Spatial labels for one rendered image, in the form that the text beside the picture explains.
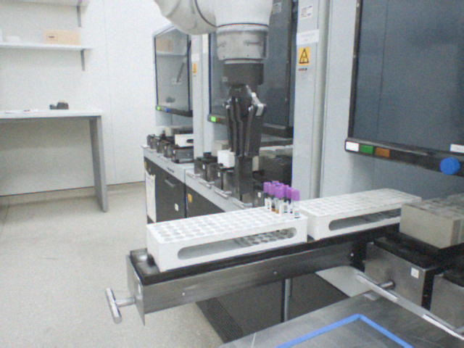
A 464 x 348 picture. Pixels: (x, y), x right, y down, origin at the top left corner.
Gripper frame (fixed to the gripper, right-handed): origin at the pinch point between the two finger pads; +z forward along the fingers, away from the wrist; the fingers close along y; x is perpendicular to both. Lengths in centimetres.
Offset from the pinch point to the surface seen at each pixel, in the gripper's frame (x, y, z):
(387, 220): 32.5, 5.3, 13.0
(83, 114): -2, -280, 6
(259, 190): 23.7, -35.6, 14.8
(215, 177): 24, -69, 18
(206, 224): -7.7, -0.2, 8.5
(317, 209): 16.5, 1.4, 8.9
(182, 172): 24, -109, 24
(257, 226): 0.1, 4.8, 8.7
